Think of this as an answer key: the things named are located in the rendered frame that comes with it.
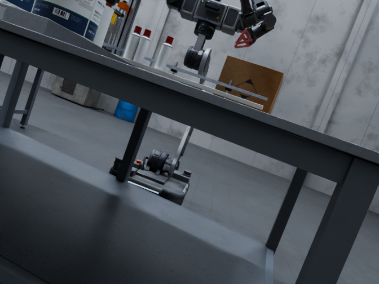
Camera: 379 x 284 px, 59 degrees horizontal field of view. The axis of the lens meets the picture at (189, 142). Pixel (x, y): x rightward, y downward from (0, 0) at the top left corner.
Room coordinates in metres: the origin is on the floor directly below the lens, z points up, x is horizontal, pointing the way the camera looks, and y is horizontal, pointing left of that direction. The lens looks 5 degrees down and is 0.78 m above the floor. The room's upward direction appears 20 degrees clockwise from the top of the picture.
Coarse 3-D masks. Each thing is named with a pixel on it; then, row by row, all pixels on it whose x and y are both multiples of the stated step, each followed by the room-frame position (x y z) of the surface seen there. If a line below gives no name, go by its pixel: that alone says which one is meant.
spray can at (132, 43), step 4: (136, 28) 1.67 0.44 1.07; (140, 28) 1.67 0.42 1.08; (136, 32) 1.67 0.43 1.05; (132, 36) 1.66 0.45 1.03; (136, 36) 1.66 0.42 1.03; (132, 40) 1.66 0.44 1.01; (136, 40) 1.66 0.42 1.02; (128, 44) 1.66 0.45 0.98; (132, 44) 1.66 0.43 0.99; (136, 44) 1.67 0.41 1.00; (128, 48) 1.66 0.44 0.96; (132, 48) 1.66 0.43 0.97; (128, 52) 1.66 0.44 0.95; (132, 52) 1.66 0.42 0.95; (124, 56) 1.66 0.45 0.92; (128, 56) 1.66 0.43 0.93; (132, 56) 1.67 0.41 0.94
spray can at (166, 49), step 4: (168, 36) 1.63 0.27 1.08; (168, 40) 1.63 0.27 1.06; (172, 40) 1.63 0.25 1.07; (164, 44) 1.62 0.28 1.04; (168, 44) 1.62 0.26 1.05; (164, 48) 1.62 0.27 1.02; (168, 48) 1.62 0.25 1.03; (160, 52) 1.63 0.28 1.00; (164, 52) 1.62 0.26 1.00; (168, 52) 1.62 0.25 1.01; (160, 56) 1.62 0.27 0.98; (164, 56) 1.62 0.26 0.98; (168, 56) 1.63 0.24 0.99; (160, 60) 1.62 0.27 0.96; (164, 60) 1.62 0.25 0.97; (156, 64) 1.62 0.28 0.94; (160, 64) 1.62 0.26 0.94; (164, 64) 1.63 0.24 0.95; (156, 68) 1.62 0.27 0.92; (160, 68) 1.62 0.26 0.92; (164, 68) 1.63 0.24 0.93; (152, 72) 1.63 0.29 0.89
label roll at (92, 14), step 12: (36, 0) 1.05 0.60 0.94; (48, 0) 1.01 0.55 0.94; (60, 0) 1.01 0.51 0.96; (72, 0) 1.02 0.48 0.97; (84, 0) 1.04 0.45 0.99; (96, 0) 1.07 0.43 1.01; (36, 12) 1.03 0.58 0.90; (48, 12) 1.01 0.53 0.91; (60, 12) 1.01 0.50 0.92; (72, 12) 1.03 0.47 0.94; (84, 12) 1.05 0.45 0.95; (96, 12) 1.09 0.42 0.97; (60, 24) 1.02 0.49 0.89; (72, 24) 1.03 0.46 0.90; (84, 24) 1.06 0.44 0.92; (96, 24) 1.11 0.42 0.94; (84, 36) 1.07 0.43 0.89
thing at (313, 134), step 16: (16, 32) 0.83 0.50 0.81; (32, 32) 0.82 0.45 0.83; (64, 48) 0.79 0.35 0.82; (80, 48) 0.78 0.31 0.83; (112, 64) 0.76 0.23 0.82; (144, 80) 0.76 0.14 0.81; (160, 80) 0.73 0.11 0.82; (192, 96) 0.71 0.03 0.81; (208, 96) 0.70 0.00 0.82; (240, 112) 0.68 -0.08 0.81; (256, 112) 0.68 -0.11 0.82; (288, 128) 0.66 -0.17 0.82; (304, 128) 0.65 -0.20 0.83; (320, 144) 0.70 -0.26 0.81; (336, 144) 0.64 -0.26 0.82; (352, 144) 0.63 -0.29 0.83; (368, 160) 0.62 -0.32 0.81
